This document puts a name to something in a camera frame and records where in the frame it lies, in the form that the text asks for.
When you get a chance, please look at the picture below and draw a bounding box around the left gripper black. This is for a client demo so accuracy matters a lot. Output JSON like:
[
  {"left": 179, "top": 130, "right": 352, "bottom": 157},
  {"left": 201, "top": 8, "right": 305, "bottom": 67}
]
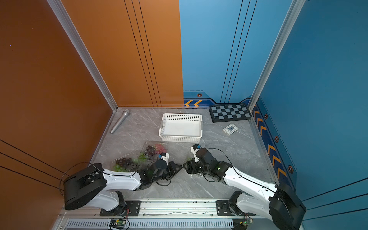
[{"left": 152, "top": 161, "right": 184, "bottom": 185}]

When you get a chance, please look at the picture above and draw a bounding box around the red grape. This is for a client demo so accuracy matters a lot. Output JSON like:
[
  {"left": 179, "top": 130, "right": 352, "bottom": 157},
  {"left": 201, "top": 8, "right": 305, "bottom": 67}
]
[{"left": 154, "top": 143, "right": 167, "bottom": 155}]

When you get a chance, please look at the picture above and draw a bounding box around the clear clamshell container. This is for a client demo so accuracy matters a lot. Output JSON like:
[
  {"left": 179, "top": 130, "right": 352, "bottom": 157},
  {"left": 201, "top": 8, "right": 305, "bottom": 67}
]
[
  {"left": 111, "top": 156, "right": 141, "bottom": 173},
  {"left": 138, "top": 141, "right": 168, "bottom": 163},
  {"left": 183, "top": 143, "right": 203, "bottom": 164}
]

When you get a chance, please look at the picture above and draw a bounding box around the dark purple grape bunch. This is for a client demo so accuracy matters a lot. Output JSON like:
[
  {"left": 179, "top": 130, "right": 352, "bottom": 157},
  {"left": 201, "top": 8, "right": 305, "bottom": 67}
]
[{"left": 144, "top": 145, "right": 157, "bottom": 160}]

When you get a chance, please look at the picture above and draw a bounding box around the green grape leaf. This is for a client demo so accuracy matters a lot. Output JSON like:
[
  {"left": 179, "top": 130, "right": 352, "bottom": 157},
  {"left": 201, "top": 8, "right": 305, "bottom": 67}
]
[{"left": 138, "top": 152, "right": 148, "bottom": 163}]

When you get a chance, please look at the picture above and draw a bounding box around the black grape bunch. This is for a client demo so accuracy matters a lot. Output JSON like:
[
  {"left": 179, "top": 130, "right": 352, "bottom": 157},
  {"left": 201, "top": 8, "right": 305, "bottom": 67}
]
[{"left": 115, "top": 158, "right": 136, "bottom": 172}]

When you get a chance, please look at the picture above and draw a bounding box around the green grape bunch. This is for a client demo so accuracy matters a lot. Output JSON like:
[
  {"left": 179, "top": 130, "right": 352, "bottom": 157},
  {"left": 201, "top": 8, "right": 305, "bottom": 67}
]
[{"left": 113, "top": 164, "right": 127, "bottom": 173}]

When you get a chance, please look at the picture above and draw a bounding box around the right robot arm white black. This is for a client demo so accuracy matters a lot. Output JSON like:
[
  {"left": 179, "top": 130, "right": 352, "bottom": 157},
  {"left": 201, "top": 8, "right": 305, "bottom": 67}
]
[{"left": 183, "top": 144, "right": 306, "bottom": 230}]

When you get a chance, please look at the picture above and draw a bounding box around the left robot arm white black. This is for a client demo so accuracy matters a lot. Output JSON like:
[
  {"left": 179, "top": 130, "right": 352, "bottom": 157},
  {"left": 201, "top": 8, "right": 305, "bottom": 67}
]
[{"left": 63, "top": 156, "right": 182, "bottom": 216}]

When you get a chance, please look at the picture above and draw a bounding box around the white perforated plastic basket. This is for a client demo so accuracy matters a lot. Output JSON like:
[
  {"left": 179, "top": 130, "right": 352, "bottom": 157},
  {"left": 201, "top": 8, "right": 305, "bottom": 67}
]
[{"left": 159, "top": 113, "right": 203, "bottom": 143}]

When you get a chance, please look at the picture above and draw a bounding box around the black grey chessboard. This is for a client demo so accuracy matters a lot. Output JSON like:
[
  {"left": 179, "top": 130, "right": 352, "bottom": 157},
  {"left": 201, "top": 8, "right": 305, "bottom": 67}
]
[{"left": 209, "top": 103, "right": 252, "bottom": 123}]

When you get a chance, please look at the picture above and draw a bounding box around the silver microphone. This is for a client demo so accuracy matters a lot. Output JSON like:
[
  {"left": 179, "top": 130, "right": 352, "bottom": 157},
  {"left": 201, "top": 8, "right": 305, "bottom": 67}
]
[{"left": 110, "top": 109, "right": 130, "bottom": 134}]

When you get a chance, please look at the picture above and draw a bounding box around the right green circuit board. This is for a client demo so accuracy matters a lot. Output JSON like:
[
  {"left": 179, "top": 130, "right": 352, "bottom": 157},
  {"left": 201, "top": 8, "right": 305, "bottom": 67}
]
[{"left": 239, "top": 217, "right": 254, "bottom": 226}]

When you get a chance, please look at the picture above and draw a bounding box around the green circuit board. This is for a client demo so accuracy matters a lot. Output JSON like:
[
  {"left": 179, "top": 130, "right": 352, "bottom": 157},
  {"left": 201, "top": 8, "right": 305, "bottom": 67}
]
[
  {"left": 108, "top": 219, "right": 128, "bottom": 230},
  {"left": 239, "top": 217, "right": 254, "bottom": 226}
]

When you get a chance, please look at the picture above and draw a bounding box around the left green circuit board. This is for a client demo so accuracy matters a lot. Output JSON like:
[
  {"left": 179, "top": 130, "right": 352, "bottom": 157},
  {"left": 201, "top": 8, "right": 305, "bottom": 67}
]
[{"left": 108, "top": 219, "right": 128, "bottom": 230}]

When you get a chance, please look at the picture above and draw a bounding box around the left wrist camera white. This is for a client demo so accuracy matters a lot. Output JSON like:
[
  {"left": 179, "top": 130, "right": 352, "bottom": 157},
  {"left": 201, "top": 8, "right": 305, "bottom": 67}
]
[{"left": 158, "top": 152, "right": 170, "bottom": 164}]

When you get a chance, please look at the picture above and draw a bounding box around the aluminium rail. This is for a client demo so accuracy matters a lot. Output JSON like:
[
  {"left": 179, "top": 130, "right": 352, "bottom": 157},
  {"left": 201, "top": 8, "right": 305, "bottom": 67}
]
[{"left": 57, "top": 198, "right": 300, "bottom": 219}]

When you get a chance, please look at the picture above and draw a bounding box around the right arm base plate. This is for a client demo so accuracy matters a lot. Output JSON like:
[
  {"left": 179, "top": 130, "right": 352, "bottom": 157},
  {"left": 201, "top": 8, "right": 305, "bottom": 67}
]
[{"left": 215, "top": 200, "right": 244, "bottom": 217}]

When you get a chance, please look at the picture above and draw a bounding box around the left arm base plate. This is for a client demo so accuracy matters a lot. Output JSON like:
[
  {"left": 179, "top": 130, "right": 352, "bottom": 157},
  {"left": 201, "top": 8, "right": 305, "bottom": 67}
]
[{"left": 100, "top": 200, "right": 141, "bottom": 217}]

